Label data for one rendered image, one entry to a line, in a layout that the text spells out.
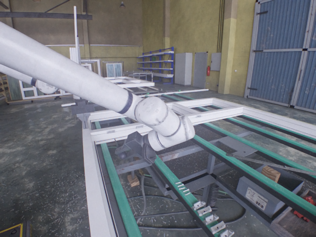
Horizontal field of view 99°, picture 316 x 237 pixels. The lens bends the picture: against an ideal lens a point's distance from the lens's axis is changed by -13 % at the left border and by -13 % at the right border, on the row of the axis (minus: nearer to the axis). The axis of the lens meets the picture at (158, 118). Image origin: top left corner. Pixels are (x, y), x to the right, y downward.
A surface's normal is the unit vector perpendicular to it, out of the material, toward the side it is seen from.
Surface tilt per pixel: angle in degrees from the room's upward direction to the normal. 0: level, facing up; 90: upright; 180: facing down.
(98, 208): 0
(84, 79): 81
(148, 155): 60
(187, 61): 90
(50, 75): 113
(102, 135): 90
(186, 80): 90
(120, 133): 90
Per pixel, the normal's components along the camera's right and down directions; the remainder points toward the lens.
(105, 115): 0.44, 0.29
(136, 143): -0.07, 0.66
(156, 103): -0.40, -0.52
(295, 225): 0.00, -0.95
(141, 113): -0.59, -0.35
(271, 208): -0.90, 0.15
